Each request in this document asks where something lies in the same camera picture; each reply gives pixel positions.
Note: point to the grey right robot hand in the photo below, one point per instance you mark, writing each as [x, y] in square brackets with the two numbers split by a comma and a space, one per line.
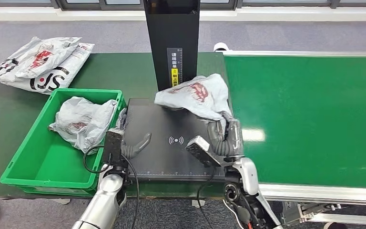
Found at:
[225, 142]

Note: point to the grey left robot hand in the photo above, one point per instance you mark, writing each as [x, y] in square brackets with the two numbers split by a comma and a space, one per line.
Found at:
[135, 148]

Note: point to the long grey parcel red print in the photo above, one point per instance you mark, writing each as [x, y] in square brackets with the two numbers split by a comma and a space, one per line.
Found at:
[202, 98]

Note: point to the green conveyor belt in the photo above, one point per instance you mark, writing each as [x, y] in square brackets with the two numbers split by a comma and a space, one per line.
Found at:
[296, 110]

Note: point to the white conveyor end roller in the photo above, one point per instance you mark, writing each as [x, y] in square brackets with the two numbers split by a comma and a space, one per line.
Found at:
[221, 47]

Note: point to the white parcel bag black letters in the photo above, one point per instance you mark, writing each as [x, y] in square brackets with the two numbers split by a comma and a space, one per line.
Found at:
[67, 70]

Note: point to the black inbound scanner machine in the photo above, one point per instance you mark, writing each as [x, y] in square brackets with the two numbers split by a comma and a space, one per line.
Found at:
[172, 31]

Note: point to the white parcel bag red print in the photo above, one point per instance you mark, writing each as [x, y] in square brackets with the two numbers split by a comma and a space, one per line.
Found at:
[39, 59]

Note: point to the white clip under table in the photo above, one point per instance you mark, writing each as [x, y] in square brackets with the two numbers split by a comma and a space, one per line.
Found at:
[198, 204]

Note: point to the green plastic crate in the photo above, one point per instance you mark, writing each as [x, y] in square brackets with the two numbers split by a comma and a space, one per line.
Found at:
[53, 170]

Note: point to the black yellow label sticker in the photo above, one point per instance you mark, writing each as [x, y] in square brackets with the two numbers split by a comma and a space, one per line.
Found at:
[174, 63]

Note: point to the black left wrist camera plate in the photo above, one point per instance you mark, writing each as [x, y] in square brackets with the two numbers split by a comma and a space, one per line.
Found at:
[113, 145]

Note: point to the black wrist camera plate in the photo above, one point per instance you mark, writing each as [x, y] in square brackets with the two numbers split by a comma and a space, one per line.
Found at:
[202, 151]
[113, 145]

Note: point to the black right wrist camera plate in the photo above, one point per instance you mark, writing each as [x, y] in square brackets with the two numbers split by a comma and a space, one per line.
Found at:
[202, 151]

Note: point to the aluminium conveyor frame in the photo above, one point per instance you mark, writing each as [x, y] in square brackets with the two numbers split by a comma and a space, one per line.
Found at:
[296, 53]

